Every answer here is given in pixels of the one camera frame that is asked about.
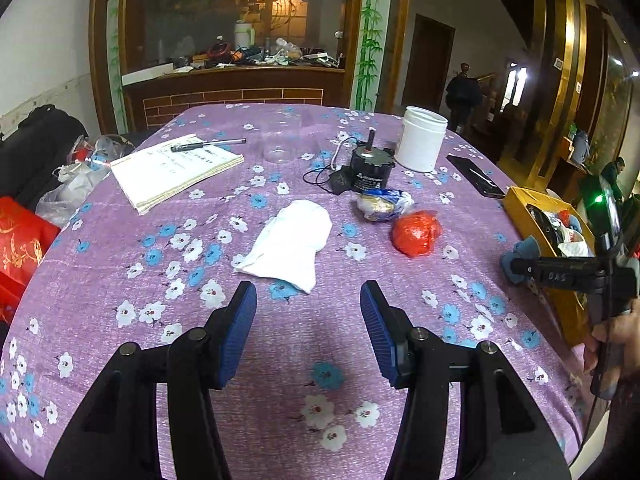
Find black packet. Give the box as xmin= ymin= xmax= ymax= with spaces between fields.
xmin=527 ymin=204 xmax=563 ymax=253

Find blue cloth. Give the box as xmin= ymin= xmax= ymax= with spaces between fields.
xmin=501 ymin=237 xmax=543 ymax=286

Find pile of counter clutter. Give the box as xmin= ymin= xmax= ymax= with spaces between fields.
xmin=170 ymin=35 xmax=346 ymax=70

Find red gift bag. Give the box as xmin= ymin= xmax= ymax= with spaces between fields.
xmin=0 ymin=196 xmax=62 ymax=323

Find glass partition window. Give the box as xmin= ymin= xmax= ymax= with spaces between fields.
xmin=120 ymin=0 xmax=351 ymax=76

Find person's right hand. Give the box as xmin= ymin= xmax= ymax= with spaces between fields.
xmin=582 ymin=305 xmax=640 ymax=376

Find black pen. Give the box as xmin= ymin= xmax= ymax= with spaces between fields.
xmin=170 ymin=137 xmax=247 ymax=153

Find black power adapter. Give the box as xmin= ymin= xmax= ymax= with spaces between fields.
xmin=327 ymin=167 xmax=356 ymax=195

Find plastic wrapped snack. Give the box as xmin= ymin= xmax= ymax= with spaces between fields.
xmin=356 ymin=187 xmax=416 ymax=222

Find white plastic jar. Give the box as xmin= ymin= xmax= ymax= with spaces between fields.
xmin=397 ymin=106 xmax=449 ymax=173

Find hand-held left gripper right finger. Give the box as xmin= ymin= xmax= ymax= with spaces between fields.
xmin=360 ymin=280 xmax=573 ymax=480

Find clear plastic cup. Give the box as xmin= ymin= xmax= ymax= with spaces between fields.
xmin=260 ymin=110 xmax=306 ymax=165

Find white thermos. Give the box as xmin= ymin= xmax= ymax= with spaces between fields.
xmin=234 ymin=21 xmax=257 ymax=51

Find red and blue cloth pack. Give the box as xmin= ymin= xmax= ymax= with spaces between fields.
xmin=554 ymin=208 xmax=595 ymax=258

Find purple floral tablecloth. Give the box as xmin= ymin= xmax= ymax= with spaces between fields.
xmin=0 ymin=104 xmax=596 ymax=480

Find black electric motor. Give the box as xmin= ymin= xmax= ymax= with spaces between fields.
xmin=348 ymin=129 xmax=397 ymax=193

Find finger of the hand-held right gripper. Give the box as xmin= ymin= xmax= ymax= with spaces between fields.
xmin=509 ymin=257 xmax=609 ymax=291

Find black bag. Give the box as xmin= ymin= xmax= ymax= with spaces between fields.
xmin=0 ymin=104 xmax=91 ymax=201

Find golden wooden screen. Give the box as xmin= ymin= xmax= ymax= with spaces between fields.
xmin=495 ymin=0 xmax=640 ymax=196

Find white notebook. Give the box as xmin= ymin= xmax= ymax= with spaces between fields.
xmin=110 ymin=135 xmax=246 ymax=215

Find yellow cardboard box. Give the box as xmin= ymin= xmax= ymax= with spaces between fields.
xmin=502 ymin=186 xmax=601 ymax=346

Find crumpled plastic bags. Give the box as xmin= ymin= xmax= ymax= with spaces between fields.
xmin=35 ymin=132 xmax=136 ymax=228

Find brown wooden door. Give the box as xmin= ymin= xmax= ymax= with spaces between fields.
xmin=407 ymin=14 xmax=457 ymax=111

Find red plastic bag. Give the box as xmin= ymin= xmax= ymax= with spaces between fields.
xmin=391 ymin=211 xmax=444 ymax=258

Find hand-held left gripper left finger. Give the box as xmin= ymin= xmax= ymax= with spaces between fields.
xmin=45 ymin=280 xmax=258 ymax=480

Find wooden counter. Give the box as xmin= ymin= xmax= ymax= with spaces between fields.
xmin=122 ymin=62 xmax=351 ymax=133

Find bamboo painted pillar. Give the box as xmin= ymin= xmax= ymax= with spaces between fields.
xmin=350 ymin=0 xmax=396 ymax=111

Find white cloth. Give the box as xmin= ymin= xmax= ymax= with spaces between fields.
xmin=231 ymin=199 xmax=333 ymax=295

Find motor cable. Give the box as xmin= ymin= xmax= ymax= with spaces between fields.
xmin=302 ymin=136 xmax=357 ymax=192

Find thin black cable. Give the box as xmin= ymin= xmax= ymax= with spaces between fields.
xmin=567 ymin=399 xmax=598 ymax=468

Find black smartphone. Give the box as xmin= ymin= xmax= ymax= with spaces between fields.
xmin=446 ymin=154 xmax=507 ymax=198

